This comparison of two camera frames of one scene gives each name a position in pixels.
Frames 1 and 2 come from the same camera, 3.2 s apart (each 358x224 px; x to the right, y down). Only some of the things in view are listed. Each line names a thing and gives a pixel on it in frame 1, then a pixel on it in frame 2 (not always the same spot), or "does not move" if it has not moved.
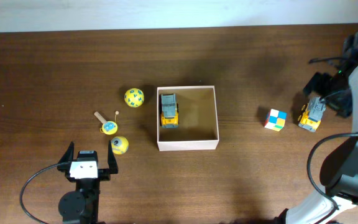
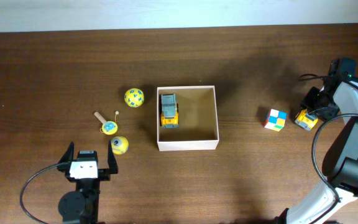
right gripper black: (327, 86) -> (327, 112)
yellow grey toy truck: (169, 111) does not move
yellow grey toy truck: (311, 114) does not move
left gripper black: (105, 173) does not move
